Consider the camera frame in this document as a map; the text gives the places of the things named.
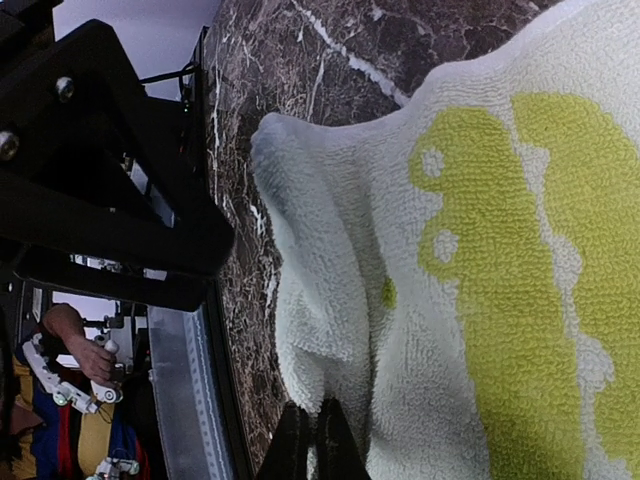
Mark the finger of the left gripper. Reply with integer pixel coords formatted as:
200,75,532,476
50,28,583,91
1,20,234,311

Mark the white slotted cable duct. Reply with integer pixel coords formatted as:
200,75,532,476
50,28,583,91
148,306,235,479

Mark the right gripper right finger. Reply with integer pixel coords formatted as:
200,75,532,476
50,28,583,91
315,398,371,480

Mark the yellow green patterned towel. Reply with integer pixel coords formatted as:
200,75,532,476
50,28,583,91
251,1,639,479

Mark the operator bare hand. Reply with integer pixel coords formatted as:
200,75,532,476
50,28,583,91
63,334,115,387

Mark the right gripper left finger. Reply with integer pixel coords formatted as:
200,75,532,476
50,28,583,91
255,403,310,480

